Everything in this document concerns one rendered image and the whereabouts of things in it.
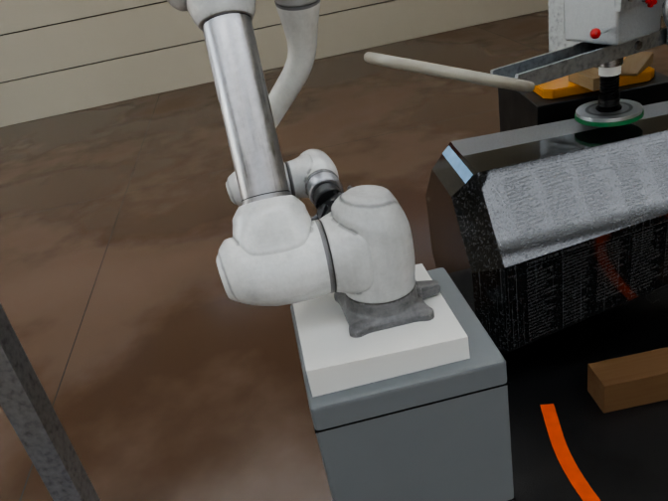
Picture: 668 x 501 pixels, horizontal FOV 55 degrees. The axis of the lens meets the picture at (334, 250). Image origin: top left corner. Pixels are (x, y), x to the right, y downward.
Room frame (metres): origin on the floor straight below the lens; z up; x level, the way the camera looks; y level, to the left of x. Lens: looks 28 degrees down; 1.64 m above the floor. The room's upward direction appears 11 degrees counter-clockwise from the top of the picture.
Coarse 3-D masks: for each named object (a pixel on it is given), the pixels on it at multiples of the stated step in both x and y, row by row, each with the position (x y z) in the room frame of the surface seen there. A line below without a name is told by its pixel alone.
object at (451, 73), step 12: (372, 60) 1.75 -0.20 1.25; (384, 60) 1.70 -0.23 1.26; (396, 60) 1.67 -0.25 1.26; (408, 60) 1.65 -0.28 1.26; (420, 72) 1.62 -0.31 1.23; (432, 72) 1.60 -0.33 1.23; (444, 72) 1.59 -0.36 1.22; (456, 72) 1.58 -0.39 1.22; (468, 72) 1.58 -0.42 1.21; (480, 72) 1.59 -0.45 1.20; (492, 84) 1.58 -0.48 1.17; (504, 84) 1.59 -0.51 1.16; (516, 84) 1.61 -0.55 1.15; (528, 84) 1.65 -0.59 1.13
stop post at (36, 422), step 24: (0, 312) 1.42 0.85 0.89; (0, 336) 1.38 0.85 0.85; (0, 360) 1.36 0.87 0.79; (24, 360) 1.42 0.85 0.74; (0, 384) 1.36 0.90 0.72; (24, 384) 1.37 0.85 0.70; (24, 408) 1.36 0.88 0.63; (48, 408) 1.42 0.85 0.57; (24, 432) 1.36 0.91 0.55; (48, 432) 1.37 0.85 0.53; (48, 456) 1.36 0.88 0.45; (72, 456) 1.41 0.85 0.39; (48, 480) 1.37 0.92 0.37; (72, 480) 1.37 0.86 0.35
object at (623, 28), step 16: (576, 0) 2.09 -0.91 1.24; (592, 0) 2.03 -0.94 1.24; (608, 0) 1.97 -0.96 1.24; (640, 0) 1.98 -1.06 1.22; (576, 16) 2.09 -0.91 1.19; (592, 16) 2.03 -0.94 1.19; (608, 16) 1.97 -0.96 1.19; (624, 16) 1.95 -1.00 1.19; (640, 16) 1.98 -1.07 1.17; (656, 16) 2.01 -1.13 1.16; (576, 32) 2.09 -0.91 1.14; (608, 32) 1.97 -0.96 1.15; (624, 32) 1.95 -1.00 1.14; (640, 32) 1.98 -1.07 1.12
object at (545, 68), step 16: (656, 32) 2.08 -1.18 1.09; (576, 48) 2.08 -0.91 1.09; (592, 48) 2.11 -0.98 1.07; (608, 48) 1.99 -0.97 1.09; (624, 48) 2.02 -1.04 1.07; (640, 48) 2.04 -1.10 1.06; (512, 64) 1.98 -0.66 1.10; (528, 64) 2.00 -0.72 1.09; (544, 64) 2.03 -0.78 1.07; (560, 64) 1.91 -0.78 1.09; (576, 64) 1.94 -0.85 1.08; (592, 64) 1.96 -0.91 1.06; (528, 80) 1.86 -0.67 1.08; (544, 80) 1.88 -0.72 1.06
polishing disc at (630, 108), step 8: (584, 104) 2.16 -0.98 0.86; (592, 104) 2.15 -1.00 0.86; (624, 104) 2.08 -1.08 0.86; (632, 104) 2.07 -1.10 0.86; (640, 104) 2.05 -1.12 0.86; (576, 112) 2.11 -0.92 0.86; (584, 112) 2.08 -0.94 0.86; (592, 112) 2.07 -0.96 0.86; (600, 112) 2.05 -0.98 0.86; (608, 112) 2.04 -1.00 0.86; (616, 112) 2.02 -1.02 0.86; (624, 112) 2.01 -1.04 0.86; (632, 112) 2.00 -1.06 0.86; (640, 112) 2.00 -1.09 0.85; (592, 120) 2.01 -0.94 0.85; (600, 120) 2.00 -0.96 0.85; (608, 120) 1.98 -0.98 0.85; (616, 120) 1.98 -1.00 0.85
